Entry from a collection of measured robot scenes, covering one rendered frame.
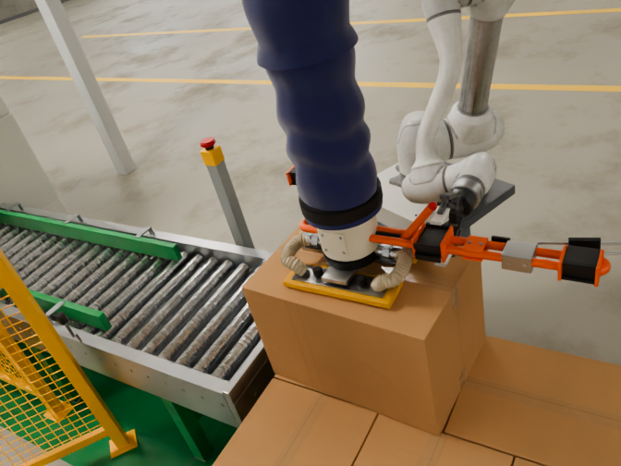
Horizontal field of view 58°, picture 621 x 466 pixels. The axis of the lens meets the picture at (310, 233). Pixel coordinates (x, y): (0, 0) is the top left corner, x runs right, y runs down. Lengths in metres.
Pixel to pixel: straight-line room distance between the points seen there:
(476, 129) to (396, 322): 0.90
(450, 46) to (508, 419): 1.08
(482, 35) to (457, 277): 0.77
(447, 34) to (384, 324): 0.84
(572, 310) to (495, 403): 1.14
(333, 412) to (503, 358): 0.56
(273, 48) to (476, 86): 0.94
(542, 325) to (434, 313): 1.33
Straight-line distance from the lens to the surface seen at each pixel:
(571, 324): 2.78
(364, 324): 1.49
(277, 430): 1.84
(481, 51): 1.94
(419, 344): 1.44
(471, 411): 1.78
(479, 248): 1.43
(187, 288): 2.50
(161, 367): 2.12
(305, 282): 1.61
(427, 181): 1.74
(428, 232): 1.49
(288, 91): 1.30
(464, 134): 2.12
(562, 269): 1.39
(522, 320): 2.79
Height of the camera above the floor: 1.99
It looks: 34 degrees down
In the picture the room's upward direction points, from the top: 15 degrees counter-clockwise
